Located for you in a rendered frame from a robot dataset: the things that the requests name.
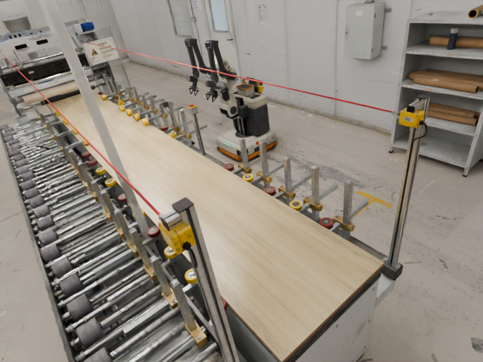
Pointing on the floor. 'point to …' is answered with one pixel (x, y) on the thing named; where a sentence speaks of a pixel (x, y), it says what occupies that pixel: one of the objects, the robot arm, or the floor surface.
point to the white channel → (54, 21)
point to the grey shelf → (452, 135)
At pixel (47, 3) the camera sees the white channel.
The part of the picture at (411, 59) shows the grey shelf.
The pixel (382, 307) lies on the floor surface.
